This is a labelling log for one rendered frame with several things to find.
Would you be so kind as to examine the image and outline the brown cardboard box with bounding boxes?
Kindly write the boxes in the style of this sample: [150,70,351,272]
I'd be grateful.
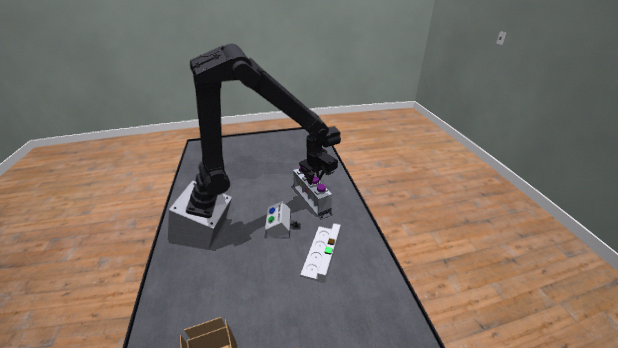
[180,317,238,348]

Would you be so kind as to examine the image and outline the white tray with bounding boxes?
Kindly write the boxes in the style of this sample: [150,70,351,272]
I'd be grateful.
[301,224,340,283]

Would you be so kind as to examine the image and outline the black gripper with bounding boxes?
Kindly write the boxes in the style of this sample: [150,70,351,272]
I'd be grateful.
[299,150,325,185]

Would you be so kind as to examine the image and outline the white button housing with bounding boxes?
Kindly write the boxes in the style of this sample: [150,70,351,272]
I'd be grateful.
[265,201,300,238]

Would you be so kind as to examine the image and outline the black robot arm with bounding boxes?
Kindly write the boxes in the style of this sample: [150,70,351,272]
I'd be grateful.
[186,44,341,218]

